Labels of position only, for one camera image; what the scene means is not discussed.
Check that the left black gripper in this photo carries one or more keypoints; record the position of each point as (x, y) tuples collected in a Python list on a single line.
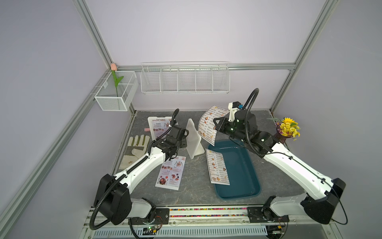
[(183, 142)]

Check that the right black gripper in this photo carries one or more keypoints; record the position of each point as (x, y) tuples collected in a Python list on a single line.
[(221, 126)]

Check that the white menu holder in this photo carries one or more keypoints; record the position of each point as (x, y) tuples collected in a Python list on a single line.
[(159, 128), (194, 141)]

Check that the dim sum menu sheet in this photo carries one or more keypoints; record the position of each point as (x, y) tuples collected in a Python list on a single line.
[(217, 168), (206, 127)]

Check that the red special menu sheet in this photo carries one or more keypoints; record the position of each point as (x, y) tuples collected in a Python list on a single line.
[(170, 174)]

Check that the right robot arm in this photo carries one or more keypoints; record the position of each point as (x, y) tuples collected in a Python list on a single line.
[(321, 194)]

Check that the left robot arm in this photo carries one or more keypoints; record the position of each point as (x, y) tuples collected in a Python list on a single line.
[(113, 203)]

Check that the dark purple vase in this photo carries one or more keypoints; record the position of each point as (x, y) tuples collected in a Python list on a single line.
[(281, 138)]

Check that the yellow flower bouquet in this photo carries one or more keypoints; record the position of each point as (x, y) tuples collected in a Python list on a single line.
[(287, 127)]

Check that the white green work glove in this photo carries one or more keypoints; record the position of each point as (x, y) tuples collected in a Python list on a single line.
[(136, 148)]

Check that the teal plastic tray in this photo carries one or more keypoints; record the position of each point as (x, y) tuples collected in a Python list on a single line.
[(243, 179)]

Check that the pink artificial tulip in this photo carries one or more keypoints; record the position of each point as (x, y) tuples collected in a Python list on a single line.
[(117, 79)]

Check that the white ventilation grille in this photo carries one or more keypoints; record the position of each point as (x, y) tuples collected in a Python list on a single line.
[(187, 232)]

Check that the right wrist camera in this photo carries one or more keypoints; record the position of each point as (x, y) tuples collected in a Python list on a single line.
[(233, 108)]

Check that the white wire wall shelf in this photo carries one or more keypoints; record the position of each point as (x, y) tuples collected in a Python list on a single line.
[(204, 77)]

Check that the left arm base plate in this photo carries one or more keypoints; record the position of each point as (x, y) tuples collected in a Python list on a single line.
[(160, 216)]

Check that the white mesh wall basket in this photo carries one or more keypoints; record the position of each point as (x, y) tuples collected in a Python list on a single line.
[(106, 94)]

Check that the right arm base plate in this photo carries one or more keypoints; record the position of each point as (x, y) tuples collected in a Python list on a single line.
[(261, 215)]

